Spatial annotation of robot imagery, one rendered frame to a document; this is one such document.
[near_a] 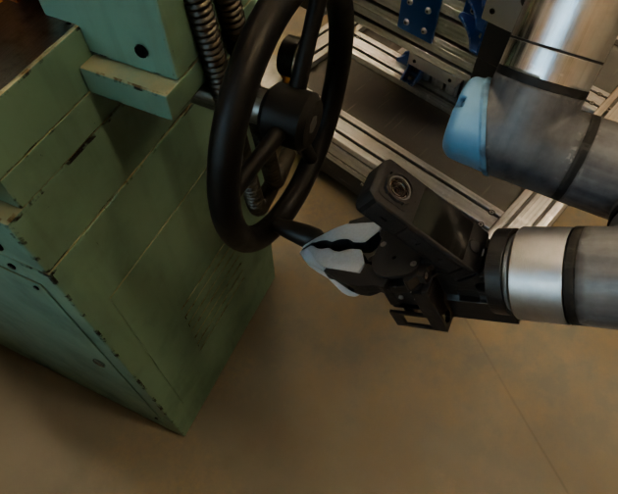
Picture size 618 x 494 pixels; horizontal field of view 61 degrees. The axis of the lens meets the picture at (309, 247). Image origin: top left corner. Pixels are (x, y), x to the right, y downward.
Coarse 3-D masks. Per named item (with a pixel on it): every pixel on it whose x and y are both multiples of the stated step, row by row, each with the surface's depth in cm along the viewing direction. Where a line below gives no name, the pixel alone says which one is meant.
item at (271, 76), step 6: (270, 60) 87; (276, 60) 87; (270, 66) 86; (276, 66) 86; (270, 72) 85; (276, 72) 85; (264, 78) 84; (270, 78) 84; (276, 78) 84; (282, 78) 84; (264, 84) 84; (270, 84) 84
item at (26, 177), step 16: (96, 96) 52; (80, 112) 50; (96, 112) 52; (112, 112) 55; (64, 128) 49; (80, 128) 51; (96, 128) 53; (48, 144) 48; (64, 144) 50; (80, 144) 52; (32, 160) 47; (48, 160) 49; (64, 160) 51; (16, 176) 46; (32, 176) 48; (48, 176) 49; (0, 192) 47; (16, 192) 47; (32, 192) 48
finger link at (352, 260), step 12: (300, 252) 54; (312, 252) 52; (324, 252) 51; (336, 252) 50; (348, 252) 50; (360, 252) 49; (312, 264) 52; (324, 264) 50; (336, 264) 49; (348, 264) 49; (360, 264) 48
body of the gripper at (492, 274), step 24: (384, 240) 48; (504, 240) 41; (384, 264) 46; (408, 264) 45; (432, 264) 44; (408, 288) 44; (432, 288) 45; (456, 288) 46; (480, 288) 44; (408, 312) 49; (432, 312) 46; (456, 312) 48; (480, 312) 46; (504, 312) 42
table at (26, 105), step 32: (32, 0) 48; (256, 0) 55; (0, 32) 46; (32, 32) 46; (64, 32) 46; (224, 32) 51; (0, 64) 44; (32, 64) 44; (64, 64) 46; (96, 64) 48; (192, 64) 48; (0, 96) 42; (32, 96) 44; (64, 96) 48; (128, 96) 48; (160, 96) 46; (192, 96) 50; (0, 128) 43; (32, 128) 46; (0, 160) 44
